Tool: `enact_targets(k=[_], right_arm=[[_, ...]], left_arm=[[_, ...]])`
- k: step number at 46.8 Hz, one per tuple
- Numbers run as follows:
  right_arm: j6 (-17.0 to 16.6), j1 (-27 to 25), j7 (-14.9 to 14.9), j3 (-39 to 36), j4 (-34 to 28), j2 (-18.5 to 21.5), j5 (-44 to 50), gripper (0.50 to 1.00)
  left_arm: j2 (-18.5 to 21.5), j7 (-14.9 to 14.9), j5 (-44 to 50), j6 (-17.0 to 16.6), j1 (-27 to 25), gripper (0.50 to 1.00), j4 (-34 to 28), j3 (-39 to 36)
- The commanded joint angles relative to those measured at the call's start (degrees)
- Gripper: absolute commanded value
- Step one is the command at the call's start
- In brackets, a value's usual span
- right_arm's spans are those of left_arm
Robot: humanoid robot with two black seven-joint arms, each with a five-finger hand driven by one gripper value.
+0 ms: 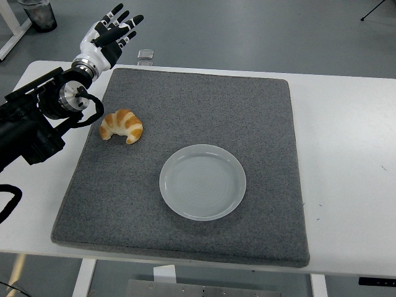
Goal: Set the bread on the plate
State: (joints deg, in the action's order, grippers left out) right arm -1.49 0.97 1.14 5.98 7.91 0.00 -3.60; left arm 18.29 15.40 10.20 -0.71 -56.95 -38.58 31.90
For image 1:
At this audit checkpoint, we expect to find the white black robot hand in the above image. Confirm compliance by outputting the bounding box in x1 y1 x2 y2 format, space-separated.
74 3 144 71

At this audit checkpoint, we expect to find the golden croissant bread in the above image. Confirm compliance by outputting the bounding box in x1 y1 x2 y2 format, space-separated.
99 109 144 145

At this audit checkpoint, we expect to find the pale grey round plate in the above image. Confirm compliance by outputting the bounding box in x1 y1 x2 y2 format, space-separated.
159 144 248 222

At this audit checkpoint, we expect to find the grey metal plate with screws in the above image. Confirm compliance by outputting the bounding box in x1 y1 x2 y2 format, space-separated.
126 279 281 297

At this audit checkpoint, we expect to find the black trash bin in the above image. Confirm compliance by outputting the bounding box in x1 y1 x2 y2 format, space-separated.
22 0 58 33

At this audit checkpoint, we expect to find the grey felt mat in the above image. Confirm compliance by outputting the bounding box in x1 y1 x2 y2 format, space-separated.
51 67 311 269

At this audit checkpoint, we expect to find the white table leg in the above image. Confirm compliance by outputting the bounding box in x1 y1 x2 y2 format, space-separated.
310 273 329 297
72 258 97 297

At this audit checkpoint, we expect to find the white paper label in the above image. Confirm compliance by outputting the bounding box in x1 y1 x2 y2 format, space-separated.
153 265 177 284

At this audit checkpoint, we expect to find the black tripod leg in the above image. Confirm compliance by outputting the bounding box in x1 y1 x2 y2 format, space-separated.
360 0 396 22

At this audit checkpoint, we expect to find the black table control panel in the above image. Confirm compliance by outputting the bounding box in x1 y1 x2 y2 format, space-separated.
358 277 396 287

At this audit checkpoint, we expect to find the white furniture frame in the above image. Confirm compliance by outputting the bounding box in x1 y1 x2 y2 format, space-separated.
0 0 33 62

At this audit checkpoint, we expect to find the thin black floor cable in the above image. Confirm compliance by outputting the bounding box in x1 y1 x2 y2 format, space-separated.
0 280 32 297

